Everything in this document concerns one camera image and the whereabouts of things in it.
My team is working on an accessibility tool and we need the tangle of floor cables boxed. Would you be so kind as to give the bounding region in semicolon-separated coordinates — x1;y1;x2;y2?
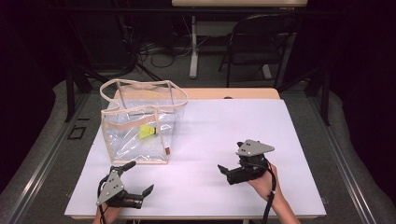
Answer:
122;15;210;70

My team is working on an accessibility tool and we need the aluminium floor rail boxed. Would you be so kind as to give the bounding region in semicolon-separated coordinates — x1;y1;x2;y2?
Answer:
306;95;378;224
5;92;92;224

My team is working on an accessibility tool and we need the black metal stand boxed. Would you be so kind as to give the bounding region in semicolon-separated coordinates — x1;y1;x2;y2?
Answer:
276;65;332;127
62;59;108;123

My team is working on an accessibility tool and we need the hand-held gripper black cable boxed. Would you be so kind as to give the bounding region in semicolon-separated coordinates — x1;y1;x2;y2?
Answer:
97;175;109;224
253;159;278;224

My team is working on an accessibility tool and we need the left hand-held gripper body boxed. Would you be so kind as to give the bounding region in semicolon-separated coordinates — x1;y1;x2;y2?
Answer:
96;167;127;209

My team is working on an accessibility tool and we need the right hand-held gripper black cable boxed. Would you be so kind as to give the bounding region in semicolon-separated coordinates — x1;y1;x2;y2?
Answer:
253;159;278;224

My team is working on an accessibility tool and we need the black folding chair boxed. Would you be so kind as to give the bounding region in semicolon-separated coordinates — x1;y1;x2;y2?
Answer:
218;13;301;89

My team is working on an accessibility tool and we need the person's right hand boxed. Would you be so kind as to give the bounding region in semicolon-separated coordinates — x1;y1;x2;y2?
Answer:
247;162;282;203

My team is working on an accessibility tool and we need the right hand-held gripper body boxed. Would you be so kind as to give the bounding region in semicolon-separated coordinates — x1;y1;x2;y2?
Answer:
227;138;276;186

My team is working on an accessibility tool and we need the clear plastic tote bag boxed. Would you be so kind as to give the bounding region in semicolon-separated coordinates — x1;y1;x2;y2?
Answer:
99;78;190;165

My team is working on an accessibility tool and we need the yellow shuttlecock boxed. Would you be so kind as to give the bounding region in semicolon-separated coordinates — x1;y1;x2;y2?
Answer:
137;123;158;140

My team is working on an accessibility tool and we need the white-legged desk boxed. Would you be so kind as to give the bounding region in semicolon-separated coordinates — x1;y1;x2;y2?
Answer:
171;0;308;80

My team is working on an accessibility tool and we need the wooden table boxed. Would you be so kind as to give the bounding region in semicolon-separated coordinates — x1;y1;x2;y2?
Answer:
113;87;281;101

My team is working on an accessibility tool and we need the person's left hand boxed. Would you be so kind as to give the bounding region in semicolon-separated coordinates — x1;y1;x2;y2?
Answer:
92;204;123;224

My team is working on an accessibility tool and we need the white table board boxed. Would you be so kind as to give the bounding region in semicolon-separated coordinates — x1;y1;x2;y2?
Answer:
64;98;328;219

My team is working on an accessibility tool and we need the left hand-held gripper black cable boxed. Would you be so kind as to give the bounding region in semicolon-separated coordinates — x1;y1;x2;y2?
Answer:
97;175;109;224

